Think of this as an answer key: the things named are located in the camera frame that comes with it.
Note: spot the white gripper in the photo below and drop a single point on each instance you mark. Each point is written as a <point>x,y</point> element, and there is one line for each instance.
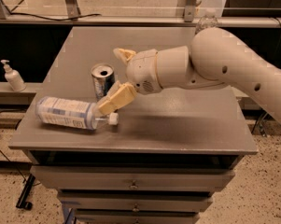
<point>142,71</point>

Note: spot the white pump dispenser bottle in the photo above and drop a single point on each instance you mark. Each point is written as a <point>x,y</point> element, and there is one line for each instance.
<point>13,77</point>

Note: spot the grey drawer cabinet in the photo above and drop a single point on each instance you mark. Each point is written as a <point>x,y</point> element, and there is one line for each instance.
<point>161,164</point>

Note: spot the black metal floor bracket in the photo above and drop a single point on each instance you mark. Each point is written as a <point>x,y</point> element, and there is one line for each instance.
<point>22,202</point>

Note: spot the redbull can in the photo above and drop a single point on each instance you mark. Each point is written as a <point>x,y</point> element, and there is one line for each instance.
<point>103,79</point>

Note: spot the clear water bottle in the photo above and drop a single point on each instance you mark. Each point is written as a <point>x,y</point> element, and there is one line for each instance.
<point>208,20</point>

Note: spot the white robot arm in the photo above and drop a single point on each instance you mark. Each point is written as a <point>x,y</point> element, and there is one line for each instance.
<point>215,58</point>

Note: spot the blue label plastic bottle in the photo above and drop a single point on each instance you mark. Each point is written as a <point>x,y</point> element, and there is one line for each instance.
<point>72,113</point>

